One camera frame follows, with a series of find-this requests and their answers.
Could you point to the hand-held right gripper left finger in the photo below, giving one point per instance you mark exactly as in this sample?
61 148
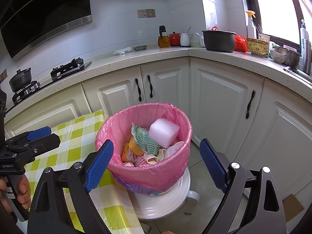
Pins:
97 168

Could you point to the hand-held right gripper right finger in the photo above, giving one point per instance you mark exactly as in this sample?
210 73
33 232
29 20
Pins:
213 168

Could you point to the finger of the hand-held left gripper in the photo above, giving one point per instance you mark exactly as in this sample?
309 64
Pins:
47 143
37 132

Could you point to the orange yellow plastic cup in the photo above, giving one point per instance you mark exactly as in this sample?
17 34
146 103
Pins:
135 147

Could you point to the pink lined waste bin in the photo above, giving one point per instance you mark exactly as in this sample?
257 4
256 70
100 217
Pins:
151 178

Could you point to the green striped cloth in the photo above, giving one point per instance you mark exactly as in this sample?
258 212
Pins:
143 137

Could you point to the white foam block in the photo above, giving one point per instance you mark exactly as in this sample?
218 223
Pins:
163 132

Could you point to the person's left forearm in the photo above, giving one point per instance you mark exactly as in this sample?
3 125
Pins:
9 224

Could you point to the person's left hand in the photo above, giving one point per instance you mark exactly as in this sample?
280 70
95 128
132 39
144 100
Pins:
24 191

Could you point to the green checked tablecloth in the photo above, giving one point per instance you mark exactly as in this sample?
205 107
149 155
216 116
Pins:
80 131

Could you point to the black burner grate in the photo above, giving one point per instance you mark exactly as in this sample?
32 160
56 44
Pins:
67 69
25 91

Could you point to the pink foam net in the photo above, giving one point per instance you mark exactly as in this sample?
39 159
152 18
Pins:
141 162

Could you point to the white plastic stool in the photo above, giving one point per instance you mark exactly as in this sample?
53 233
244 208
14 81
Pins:
168 199

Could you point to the black cooking pot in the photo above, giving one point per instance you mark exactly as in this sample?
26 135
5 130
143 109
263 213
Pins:
20 79

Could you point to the cream paper cup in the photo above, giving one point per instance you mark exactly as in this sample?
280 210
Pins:
153 159

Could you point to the white kitchen cabinet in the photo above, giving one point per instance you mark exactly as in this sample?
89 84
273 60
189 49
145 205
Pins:
219 97

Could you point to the black glass gas cooktop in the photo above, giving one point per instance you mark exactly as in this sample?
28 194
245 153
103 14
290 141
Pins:
85 65

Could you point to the brown cardboard piece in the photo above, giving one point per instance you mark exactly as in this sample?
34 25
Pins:
293 207

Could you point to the white plastic bag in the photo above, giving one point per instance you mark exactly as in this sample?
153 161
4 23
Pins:
123 50

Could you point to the black range hood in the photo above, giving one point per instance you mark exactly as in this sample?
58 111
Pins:
43 12

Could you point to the dark grey cooker pot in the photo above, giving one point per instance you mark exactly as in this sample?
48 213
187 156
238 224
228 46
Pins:
218 41

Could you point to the red plastic bag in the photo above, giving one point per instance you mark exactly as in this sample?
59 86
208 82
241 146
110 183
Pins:
240 43

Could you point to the white cup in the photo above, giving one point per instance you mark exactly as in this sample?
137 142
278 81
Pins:
201 41

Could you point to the small grey dish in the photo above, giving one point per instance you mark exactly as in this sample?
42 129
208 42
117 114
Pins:
140 48

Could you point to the steel sink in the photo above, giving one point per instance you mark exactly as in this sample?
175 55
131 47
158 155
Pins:
298 72

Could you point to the yellow patterned bowl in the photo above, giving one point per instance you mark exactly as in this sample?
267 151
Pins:
257 47

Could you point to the small white patterned bowl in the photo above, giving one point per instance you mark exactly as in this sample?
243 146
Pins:
278 56

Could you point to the white ceramic jar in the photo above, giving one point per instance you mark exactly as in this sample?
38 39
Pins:
184 40

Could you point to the red lidded pot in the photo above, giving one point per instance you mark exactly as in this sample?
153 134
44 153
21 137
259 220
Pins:
174 40

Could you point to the steel bowl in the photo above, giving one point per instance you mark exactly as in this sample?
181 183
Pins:
292 58

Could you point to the amber oil bottle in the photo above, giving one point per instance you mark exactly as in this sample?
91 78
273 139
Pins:
163 41

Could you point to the white utensil holder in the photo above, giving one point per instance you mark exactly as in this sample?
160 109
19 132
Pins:
264 41

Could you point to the spray bottle with yellow trigger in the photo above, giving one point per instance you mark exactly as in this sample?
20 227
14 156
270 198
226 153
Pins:
251 26

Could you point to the white pump bottle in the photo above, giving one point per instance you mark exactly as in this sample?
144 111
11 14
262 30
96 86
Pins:
303 36

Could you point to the kitchen window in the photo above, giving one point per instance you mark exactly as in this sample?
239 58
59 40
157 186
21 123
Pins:
275 4

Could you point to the brown wall socket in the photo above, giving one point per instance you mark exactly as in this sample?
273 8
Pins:
3 75

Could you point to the beige wall socket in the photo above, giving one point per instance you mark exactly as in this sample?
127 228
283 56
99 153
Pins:
151 13
141 13

